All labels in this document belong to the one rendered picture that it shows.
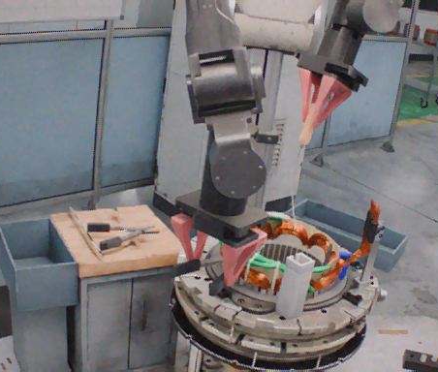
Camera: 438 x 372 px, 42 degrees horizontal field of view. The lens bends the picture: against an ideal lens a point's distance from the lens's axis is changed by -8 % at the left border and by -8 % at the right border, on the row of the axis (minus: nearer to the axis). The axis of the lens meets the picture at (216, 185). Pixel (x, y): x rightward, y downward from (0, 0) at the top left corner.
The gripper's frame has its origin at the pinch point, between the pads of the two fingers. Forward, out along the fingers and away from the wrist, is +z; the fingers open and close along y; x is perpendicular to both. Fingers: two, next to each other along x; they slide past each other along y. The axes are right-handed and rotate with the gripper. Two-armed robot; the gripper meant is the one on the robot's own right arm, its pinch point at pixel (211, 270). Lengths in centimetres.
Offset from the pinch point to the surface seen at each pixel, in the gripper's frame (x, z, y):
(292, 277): 8.0, 0.6, 7.5
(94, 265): 0.8, 10.7, -23.3
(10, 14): 102, -3, -208
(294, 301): 8.1, 4.1, 8.6
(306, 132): 18.9, -15.8, -0.4
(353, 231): 55, 13, -4
